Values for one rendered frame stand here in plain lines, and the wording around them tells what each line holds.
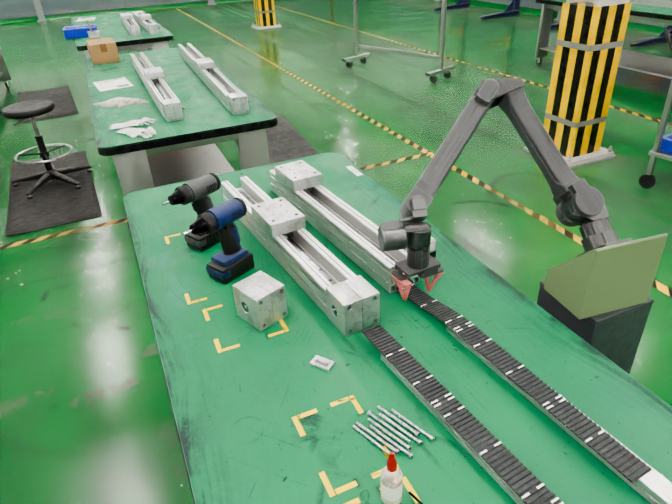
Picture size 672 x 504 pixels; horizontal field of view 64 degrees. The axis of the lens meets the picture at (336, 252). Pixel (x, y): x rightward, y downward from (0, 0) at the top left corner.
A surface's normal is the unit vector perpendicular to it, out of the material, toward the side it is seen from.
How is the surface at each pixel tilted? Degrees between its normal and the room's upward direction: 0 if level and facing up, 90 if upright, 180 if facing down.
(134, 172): 90
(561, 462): 0
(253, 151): 90
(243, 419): 0
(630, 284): 90
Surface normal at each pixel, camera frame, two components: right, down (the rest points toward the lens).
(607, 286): 0.30, 0.48
